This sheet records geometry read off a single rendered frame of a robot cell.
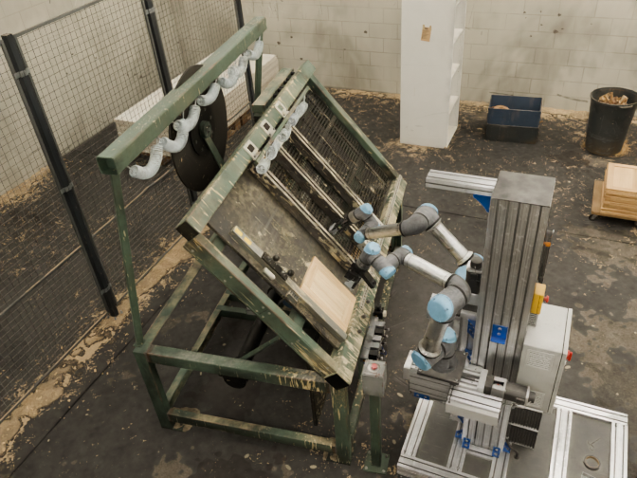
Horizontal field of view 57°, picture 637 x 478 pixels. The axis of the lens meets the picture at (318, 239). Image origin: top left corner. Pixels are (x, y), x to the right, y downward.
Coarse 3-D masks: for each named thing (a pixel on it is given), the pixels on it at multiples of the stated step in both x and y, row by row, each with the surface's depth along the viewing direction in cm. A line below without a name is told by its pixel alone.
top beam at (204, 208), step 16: (304, 64) 449; (304, 80) 438; (288, 96) 411; (272, 112) 387; (256, 128) 366; (240, 144) 359; (256, 144) 359; (240, 160) 341; (224, 176) 324; (208, 192) 309; (224, 192) 319; (192, 208) 302; (208, 208) 304; (192, 224) 291
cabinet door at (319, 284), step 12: (312, 264) 361; (312, 276) 356; (324, 276) 365; (300, 288) 343; (312, 288) 351; (324, 288) 360; (336, 288) 368; (312, 300) 346; (324, 300) 355; (336, 300) 363; (348, 300) 372; (336, 312) 358; (348, 312) 366
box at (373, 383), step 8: (368, 360) 332; (376, 360) 331; (384, 368) 327; (368, 376) 324; (376, 376) 323; (384, 376) 327; (368, 384) 328; (376, 384) 326; (384, 384) 331; (368, 392) 332; (376, 392) 330
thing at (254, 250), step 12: (240, 240) 322; (252, 252) 326; (264, 264) 328; (276, 276) 332; (288, 288) 335; (300, 300) 338; (312, 312) 342; (324, 312) 346; (324, 324) 345; (336, 324) 349; (336, 336) 348
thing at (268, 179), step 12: (252, 144) 355; (252, 156) 350; (264, 156) 353; (252, 168) 357; (264, 180) 360; (276, 180) 363; (276, 192) 363; (288, 192) 367; (288, 204) 366; (300, 204) 370; (300, 216) 370; (312, 216) 374; (312, 228) 373; (324, 240) 376; (336, 252) 380; (348, 264) 383
